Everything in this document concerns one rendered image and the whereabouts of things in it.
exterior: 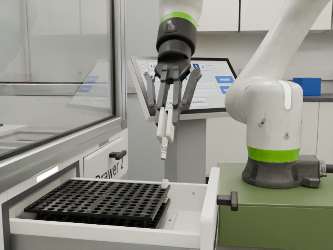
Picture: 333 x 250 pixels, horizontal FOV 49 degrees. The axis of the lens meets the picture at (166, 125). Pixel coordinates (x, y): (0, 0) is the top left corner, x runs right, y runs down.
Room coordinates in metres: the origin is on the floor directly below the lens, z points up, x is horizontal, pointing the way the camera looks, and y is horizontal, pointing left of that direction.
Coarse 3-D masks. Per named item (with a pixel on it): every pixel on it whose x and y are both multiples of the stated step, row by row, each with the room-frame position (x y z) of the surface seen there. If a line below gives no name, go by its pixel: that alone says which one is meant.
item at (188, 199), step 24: (48, 192) 0.75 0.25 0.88; (168, 192) 0.76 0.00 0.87; (192, 192) 0.75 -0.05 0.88; (24, 216) 0.66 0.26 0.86; (192, 216) 0.72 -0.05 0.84; (24, 240) 0.55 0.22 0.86; (48, 240) 0.55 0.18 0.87; (72, 240) 0.54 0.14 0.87; (96, 240) 0.54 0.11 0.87; (120, 240) 0.53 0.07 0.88; (144, 240) 0.52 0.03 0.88; (168, 240) 0.52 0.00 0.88; (192, 240) 0.51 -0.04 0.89
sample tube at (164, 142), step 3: (162, 138) 0.72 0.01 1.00; (165, 138) 0.71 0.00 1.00; (162, 141) 0.71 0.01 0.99; (165, 141) 0.71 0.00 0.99; (162, 144) 0.71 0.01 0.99; (165, 144) 0.70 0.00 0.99; (162, 147) 0.70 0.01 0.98; (165, 147) 0.70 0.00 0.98; (162, 150) 0.70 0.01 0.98; (165, 150) 0.70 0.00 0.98; (162, 153) 0.69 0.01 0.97; (165, 153) 0.69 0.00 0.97; (162, 156) 0.69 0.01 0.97; (165, 156) 0.69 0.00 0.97; (162, 159) 0.69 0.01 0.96; (165, 159) 0.69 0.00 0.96
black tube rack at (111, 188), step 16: (64, 192) 0.68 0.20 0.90; (80, 192) 0.69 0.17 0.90; (96, 192) 0.68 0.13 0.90; (112, 192) 0.69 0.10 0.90; (128, 192) 0.68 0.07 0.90; (144, 192) 0.68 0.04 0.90; (32, 208) 0.61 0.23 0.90; (48, 208) 0.60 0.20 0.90; (64, 208) 0.60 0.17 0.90; (80, 208) 0.60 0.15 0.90; (96, 208) 0.60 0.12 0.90; (112, 208) 0.60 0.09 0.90; (128, 208) 0.61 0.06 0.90; (144, 208) 0.60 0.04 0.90; (160, 208) 0.68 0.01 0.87; (96, 224) 0.60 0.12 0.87; (112, 224) 0.60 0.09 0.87; (128, 224) 0.61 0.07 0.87; (144, 224) 0.57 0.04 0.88
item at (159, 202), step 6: (168, 186) 0.72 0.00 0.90; (156, 192) 0.68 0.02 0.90; (162, 192) 0.69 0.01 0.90; (162, 198) 0.65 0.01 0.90; (150, 204) 0.62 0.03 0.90; (156, 204) 0.62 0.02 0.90; (150, 210) 0.60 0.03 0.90; (156, 210) 0.59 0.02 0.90; (144, 216) 0.57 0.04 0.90; (150, 216) 0.57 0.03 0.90
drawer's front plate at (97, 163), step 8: (112, 144) 1.02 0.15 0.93; (120, 144) 1.08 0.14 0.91; (96, 152) 0.91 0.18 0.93; (104, 152) 0.94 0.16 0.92; (88, 160) 0.85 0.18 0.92; (96, 160) 0.89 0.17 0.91; (104, 160) 0.94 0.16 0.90; (112, 160) 1.01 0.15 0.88; (120, 160) 1.08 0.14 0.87; (88, 168) 0.85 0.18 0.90; (96, 168) 0.88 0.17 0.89; (104, 168) 0.94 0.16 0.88; (112, 168) 1.01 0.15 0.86; (120, 168) 1.08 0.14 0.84; (88, 176) 0.85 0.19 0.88; (104, 176) 0.94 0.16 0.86; (112, 176) 1.01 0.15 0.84
